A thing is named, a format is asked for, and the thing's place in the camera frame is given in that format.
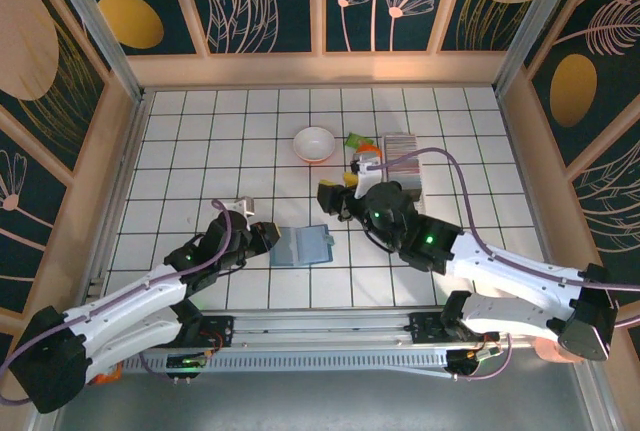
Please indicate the green snack packet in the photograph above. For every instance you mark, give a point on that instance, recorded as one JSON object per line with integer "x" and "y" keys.
{"x": 356, "y": 139}

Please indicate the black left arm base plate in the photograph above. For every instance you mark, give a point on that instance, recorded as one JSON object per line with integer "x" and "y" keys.
{"x": 220, "y": 326}

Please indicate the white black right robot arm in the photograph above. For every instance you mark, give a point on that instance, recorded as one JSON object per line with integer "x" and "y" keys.
{"x": 510, "y": 271}

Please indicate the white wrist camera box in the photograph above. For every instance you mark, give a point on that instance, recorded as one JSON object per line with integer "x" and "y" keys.
{"x": 240, "y": 206}
{"x": 367, "y": 168}

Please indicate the white bowl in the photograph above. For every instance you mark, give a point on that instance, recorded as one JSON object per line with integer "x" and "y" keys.
{"x": 314, "y": 145}

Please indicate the pink plastic cup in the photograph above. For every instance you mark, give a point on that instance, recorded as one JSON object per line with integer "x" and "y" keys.
{"x": 547, "y": 351}

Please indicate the aluminium frame post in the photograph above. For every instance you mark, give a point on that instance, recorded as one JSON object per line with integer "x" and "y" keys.
{"x": 100, "y": 31}
{"x": 535, "y": 16}

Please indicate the colourful candy bag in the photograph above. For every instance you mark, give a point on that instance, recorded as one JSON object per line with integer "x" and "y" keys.
{"x": 107, "y": 376}

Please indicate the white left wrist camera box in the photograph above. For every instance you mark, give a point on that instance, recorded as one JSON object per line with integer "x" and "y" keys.
{"x": 240, "y": 206}

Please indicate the small black electronics board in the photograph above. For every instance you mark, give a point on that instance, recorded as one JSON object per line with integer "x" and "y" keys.
{"x": 185, "y": 362}
{"x": 472, "y": 358}

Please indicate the teal card holder wallet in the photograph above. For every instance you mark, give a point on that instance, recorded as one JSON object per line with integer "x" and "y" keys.
{"x": 305, "y": 246}

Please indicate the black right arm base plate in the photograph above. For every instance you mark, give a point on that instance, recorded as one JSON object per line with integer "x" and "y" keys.
{"x": 425, "y": 328}

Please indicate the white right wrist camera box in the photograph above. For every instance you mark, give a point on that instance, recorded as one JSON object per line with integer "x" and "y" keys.
{"x": 367, "y": 168}

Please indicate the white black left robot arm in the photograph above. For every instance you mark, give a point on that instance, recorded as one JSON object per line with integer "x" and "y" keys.
{"x": 125, "y": 301}

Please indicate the aluminium mounting rail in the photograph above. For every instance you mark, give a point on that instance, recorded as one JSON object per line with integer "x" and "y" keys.
{"x": 325, "y": 323}

